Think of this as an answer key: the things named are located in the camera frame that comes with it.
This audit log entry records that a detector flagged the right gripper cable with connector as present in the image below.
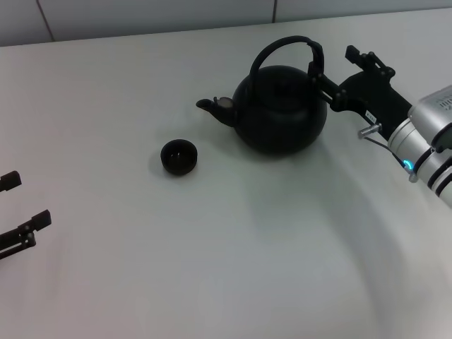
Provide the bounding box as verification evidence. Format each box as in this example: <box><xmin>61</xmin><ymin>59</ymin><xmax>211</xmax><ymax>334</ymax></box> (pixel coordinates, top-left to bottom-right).
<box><xmin>359</xmin><ymin>122</ymin><xmax>420</xmax><ymax>183</ymax></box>

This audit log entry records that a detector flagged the small dark teacup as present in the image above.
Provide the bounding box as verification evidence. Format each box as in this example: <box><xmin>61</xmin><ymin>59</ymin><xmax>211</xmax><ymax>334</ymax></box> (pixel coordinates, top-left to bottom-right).
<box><xmin>160</xmin><ymin>138</ymin><xmax>198</xmax><ymax>177</ymax></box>

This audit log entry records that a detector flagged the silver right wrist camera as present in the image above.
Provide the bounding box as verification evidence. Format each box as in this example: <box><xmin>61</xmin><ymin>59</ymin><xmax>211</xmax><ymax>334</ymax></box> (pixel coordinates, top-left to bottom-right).
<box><xmin>408</xmin><ymin>84</ymin><xmax>452</xmax><ymax>153</ymax></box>

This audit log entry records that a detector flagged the black round teapot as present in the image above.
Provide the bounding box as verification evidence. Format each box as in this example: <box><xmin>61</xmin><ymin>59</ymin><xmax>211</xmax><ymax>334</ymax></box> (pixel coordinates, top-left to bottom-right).
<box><xmin>196</xmin><ymin>34</ymin><xmax>328</xmax><ymax>155</ymax></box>

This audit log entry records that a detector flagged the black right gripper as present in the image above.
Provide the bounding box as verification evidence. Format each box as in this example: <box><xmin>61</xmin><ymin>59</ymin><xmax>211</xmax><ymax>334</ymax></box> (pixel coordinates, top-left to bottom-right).
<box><xmin>307</xmin><ymin>44</ymin><xmax>414</xmax><ymax>138</ymax></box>

